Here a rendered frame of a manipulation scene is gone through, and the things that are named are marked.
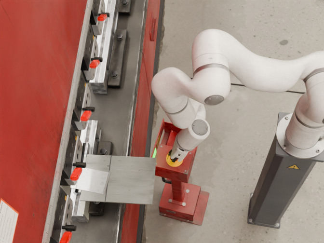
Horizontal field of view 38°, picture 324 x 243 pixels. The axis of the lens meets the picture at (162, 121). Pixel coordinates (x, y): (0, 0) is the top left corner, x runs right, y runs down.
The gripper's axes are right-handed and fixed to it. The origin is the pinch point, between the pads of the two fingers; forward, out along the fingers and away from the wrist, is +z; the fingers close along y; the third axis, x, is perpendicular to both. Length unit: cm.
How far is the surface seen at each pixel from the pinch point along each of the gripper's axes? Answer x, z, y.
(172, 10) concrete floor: 10, 93, 139
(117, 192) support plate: 17.9, -10.9, -26.3
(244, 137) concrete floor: -54, 69, 54
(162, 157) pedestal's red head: 2.6, 7.0, -0.9
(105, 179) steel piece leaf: 23.5, -9.1, -22.6
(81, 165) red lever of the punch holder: 34, -33, -28
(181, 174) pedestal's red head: -6.9, 5.8, -5.3
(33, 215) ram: 41, -56, -51
